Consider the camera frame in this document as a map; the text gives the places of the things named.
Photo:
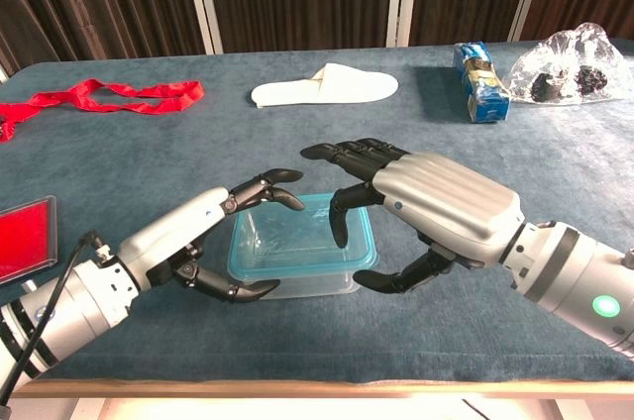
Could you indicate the red card in clear holder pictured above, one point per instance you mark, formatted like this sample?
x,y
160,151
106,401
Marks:
x,y
25,237

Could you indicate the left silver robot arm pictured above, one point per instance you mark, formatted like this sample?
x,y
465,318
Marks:
x,y
84,301

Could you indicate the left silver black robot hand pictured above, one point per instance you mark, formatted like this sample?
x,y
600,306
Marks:
x,y
168,232

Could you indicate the white disposable slipper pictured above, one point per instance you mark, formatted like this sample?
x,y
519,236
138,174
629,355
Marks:
x,y
347,88

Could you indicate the blue grey table cloth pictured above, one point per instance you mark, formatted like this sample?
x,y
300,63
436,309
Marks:
x,y
297,341

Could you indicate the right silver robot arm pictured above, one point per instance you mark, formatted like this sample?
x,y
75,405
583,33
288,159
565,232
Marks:
x,y
569,271

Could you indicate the blue cookie package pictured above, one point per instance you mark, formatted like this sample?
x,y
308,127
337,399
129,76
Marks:
x,y
488,93

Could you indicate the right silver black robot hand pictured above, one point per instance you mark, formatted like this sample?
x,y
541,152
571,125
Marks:
x,y
455,207

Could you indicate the clear container with teal lid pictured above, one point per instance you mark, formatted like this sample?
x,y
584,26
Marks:
x,y
297,254

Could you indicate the clear plastic bag dark contents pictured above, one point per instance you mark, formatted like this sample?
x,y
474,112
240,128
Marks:
x,y
560,68

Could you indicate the clear plastic container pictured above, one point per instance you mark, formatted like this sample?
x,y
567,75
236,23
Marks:
x,y
317,291

